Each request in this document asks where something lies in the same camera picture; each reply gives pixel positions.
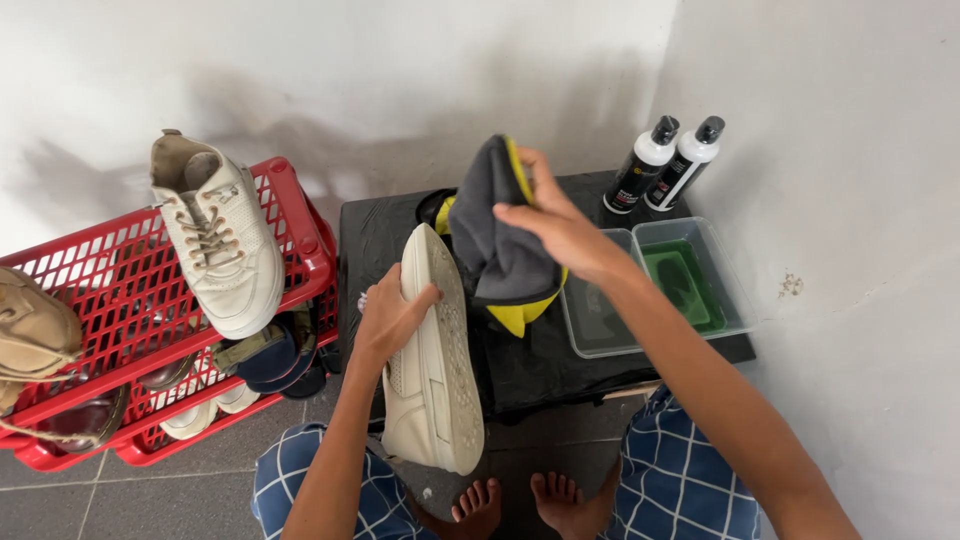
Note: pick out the person's right hand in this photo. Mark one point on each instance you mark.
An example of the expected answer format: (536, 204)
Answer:
(570, 232)

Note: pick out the person's left hand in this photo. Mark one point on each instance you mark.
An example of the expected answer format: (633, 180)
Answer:
(386, 319)

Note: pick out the cream sneaker with worn sole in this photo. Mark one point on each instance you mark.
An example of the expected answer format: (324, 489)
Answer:
(442, 360)

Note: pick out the grey and yellow microfibre cloth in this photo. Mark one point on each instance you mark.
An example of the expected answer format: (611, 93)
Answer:
(495, 240)

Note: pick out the white bottle with black label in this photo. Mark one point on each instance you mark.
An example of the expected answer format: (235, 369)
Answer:
(679, 172)
(637, 176)

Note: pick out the clear plastic tub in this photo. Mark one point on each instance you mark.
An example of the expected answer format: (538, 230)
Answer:
(596, 322)

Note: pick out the navy and olive shoe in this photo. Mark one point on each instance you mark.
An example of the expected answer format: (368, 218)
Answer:
(270, 360)

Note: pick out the clear tub with green liquid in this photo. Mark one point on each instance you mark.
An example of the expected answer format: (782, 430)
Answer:
(686, 281)

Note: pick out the table with black cover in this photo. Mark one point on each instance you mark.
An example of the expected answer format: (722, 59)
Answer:
(540, 367)

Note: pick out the cream laced sneaker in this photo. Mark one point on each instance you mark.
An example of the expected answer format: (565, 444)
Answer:
(225, 247)

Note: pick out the person's left foot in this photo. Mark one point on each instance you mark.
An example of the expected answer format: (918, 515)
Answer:
(478, 510)

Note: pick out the person's foot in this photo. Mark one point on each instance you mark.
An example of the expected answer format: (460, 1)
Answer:
(478, 510)
(566, 506)

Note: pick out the white shoe with cream sole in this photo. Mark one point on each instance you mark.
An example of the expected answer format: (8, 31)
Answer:
(191, 420)

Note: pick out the person's right foot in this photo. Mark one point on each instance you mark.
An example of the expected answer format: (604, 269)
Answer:
(566, 506)

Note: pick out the blue checked shorts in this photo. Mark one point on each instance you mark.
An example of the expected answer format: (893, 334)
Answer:
(675, 480)

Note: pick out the red plastic shoe rack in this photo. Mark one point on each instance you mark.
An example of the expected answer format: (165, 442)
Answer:
(112, 277)

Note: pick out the brown leather shoe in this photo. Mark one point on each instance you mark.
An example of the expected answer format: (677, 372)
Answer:
(86, 420)

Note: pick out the tan suede boot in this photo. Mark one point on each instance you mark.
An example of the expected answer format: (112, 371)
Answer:
(34, 330)

